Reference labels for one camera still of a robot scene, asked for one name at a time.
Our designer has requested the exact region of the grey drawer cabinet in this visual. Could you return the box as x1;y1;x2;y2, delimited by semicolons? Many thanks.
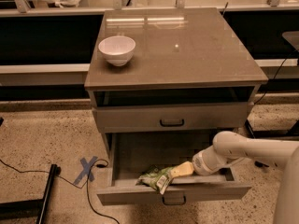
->
83;7;269;156

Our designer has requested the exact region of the blue tape cross mark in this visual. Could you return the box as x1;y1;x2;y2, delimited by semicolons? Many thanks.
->
74;156;97;185

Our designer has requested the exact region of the black floor cable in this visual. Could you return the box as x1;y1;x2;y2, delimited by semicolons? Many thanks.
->
0;158;121;224

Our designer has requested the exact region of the closed grey upper drawer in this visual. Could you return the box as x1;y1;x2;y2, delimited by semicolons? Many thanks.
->
93;102;253;133

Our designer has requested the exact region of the white ceramic bowl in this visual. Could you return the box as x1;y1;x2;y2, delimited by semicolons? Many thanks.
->
98;35;135;66

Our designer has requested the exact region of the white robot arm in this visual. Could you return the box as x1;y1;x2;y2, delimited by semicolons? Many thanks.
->
170;131;299;224

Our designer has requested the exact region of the black cable right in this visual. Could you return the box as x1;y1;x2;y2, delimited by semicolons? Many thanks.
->
253;49;299;105

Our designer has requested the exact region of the black stand leg left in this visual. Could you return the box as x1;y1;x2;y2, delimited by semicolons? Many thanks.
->
0;164;61;224

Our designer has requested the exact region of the green jalapeno chip bag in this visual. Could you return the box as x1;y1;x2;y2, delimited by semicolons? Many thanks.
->
136;165;173;195

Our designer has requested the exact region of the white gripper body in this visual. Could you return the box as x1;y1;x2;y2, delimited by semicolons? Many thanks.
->
192;146;228;175

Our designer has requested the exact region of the open grey middle drawer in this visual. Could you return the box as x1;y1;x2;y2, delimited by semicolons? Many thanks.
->
97;130;250;205

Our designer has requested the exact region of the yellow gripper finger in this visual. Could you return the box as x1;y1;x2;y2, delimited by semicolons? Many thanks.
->
170;161;194;178

